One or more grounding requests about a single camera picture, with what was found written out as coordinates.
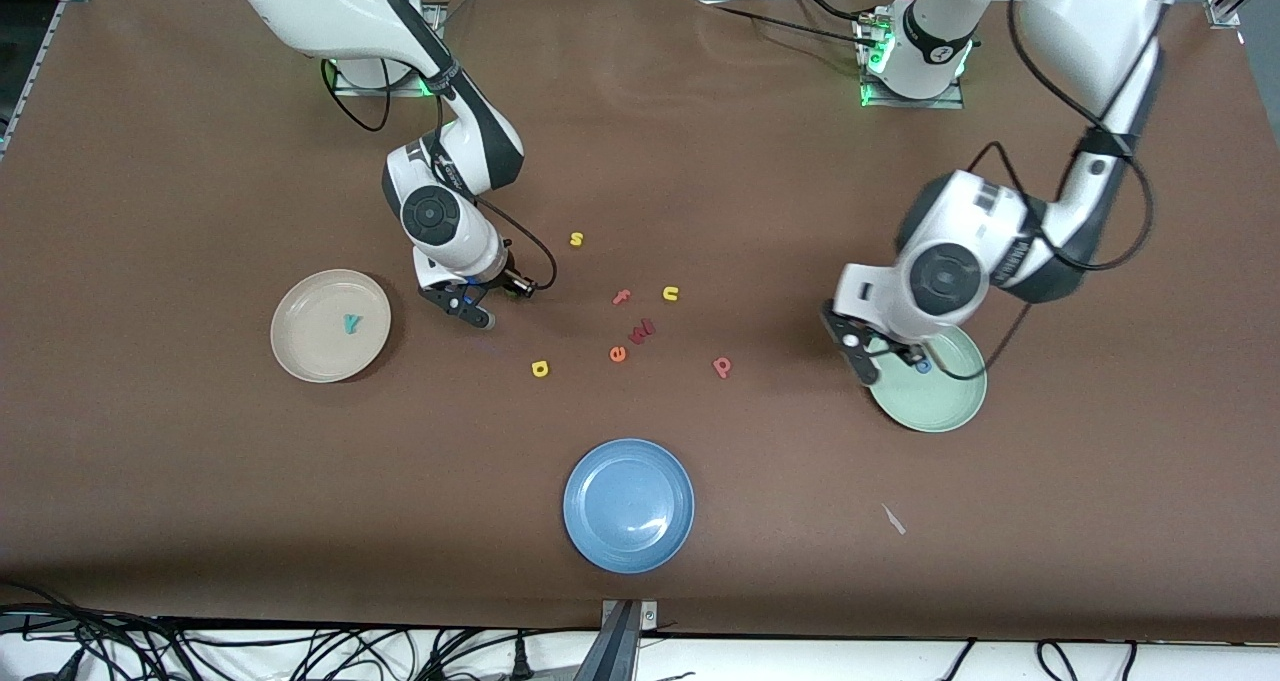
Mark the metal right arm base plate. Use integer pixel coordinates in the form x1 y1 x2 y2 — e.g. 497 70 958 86
333 56 439 97

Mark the brown table cover sheet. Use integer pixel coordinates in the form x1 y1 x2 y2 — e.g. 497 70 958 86
0 0 1280 644

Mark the black base power cable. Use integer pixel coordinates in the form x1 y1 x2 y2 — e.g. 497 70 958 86
695 0 881 52

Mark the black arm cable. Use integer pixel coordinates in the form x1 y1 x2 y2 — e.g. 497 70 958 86
320 56 558 292
915 0 1156 382

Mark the beige brown plate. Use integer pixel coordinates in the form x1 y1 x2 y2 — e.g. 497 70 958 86
270 269 393 384

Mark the metal table edge bracket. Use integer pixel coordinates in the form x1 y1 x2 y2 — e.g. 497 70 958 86
598 599 661 681

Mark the blue plate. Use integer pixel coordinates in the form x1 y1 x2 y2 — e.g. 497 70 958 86
563 438 696 574

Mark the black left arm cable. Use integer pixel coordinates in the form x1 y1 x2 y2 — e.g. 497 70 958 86
915 0 1156 382

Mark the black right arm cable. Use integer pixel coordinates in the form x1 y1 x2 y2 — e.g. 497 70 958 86
320 56 558 292

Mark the light green plate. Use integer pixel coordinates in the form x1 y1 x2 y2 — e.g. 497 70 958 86
864 316 989 433

